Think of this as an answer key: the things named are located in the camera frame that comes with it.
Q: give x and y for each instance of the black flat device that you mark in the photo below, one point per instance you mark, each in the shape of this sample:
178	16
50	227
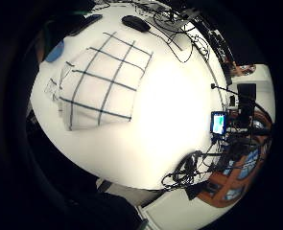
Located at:
86	23

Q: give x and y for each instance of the black camera rig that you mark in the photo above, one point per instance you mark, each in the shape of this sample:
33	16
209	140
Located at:
246	105

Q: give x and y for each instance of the blue round lid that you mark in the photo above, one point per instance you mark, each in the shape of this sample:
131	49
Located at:
55	52

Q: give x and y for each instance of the clear plastic wrapper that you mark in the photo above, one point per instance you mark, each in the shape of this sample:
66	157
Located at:
55	83

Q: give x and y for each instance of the black computer mouse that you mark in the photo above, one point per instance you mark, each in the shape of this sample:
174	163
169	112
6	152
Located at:
135	23

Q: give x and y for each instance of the white cloth with dark grid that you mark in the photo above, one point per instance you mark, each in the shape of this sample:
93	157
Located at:
102	83

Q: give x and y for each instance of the small screen on stand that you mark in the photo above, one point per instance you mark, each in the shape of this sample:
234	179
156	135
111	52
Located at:
218	123

